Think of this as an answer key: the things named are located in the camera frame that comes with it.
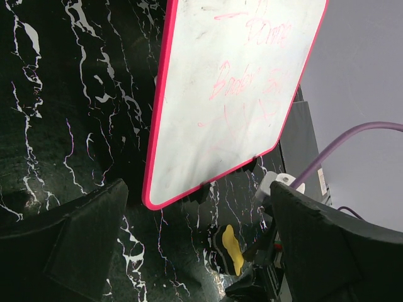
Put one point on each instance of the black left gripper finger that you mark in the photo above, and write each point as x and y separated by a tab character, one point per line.
63	254

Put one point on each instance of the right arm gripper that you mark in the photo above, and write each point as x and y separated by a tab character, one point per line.
328	255

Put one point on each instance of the yellow black eraser sponge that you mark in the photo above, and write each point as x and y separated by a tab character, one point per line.
224	255

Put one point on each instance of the pink framed whiteboard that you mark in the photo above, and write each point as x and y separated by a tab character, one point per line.
227	75

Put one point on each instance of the black slab with label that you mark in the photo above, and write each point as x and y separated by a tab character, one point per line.
298	146

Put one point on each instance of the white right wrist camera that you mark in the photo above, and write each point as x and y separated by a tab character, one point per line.
278	188

